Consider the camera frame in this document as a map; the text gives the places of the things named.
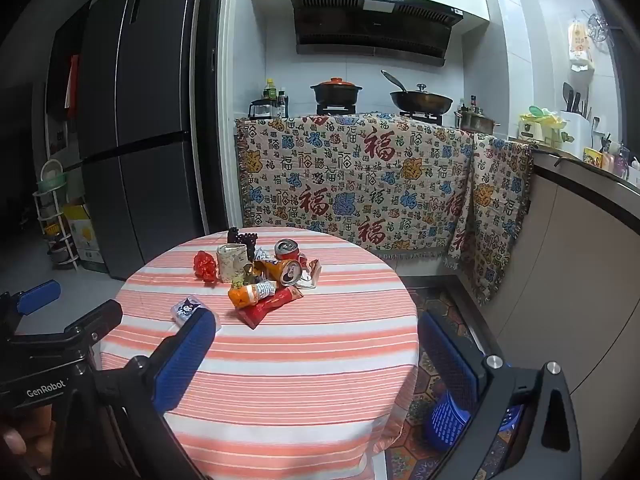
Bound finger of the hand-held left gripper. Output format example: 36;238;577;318
0;280;62;333
10;300;124;356

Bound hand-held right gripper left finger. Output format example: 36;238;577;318
55;309;217;480

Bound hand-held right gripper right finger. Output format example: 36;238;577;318
416;311;584;480

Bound blue plastic basket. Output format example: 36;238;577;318
424;391;527;452

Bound red wrapper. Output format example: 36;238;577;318
194;251;219;284

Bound person's left hand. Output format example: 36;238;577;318
0;405;55;480

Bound cartoon tissue pack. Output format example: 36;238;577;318
170;297;218;333

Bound patterned floor mat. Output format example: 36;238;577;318
385;285;503;480

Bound cardboard box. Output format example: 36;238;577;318
62;202;109;274

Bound white tiered rack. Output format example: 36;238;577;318
32;159;82;272

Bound orange snack bag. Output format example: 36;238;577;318
227;280;277;310

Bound round table with striped cloth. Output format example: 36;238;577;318
97;227;420;480

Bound red snack packet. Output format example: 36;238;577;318
237;286;305;330

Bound patterned paper cup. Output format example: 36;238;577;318
216;242;254;284

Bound dented soda can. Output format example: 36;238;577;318
262;257;304;289

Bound black pinecone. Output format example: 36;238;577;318
227;227;259;261

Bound kitchen counter cabinet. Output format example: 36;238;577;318
475;140;640;461

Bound narrow printed blanket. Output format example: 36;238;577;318
442;132;537;307

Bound white torn wrapper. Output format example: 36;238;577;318
299;259;322;290

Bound large printed blanket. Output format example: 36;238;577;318
235;114;477;262

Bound hanging red cloth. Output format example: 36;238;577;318
65;55;81;111

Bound dark grey refrigerator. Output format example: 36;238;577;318
79;0;227;282

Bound stainless steel pot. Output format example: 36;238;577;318
456;110;501;135

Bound yellow green containers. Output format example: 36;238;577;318
517;106;564;144

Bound black gas stove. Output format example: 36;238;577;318
316;104;444;124

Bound black wok with lid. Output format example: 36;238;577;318
390;84;454;114

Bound white knife block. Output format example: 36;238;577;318
560;82;594;149

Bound metal spatula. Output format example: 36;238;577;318
381;70;410;94

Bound black clay pot orange lid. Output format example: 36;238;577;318
310;77;364;107

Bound hanging printed bag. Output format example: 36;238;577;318
567;20;599;74

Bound black range hood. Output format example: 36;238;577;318
289;0;464;68

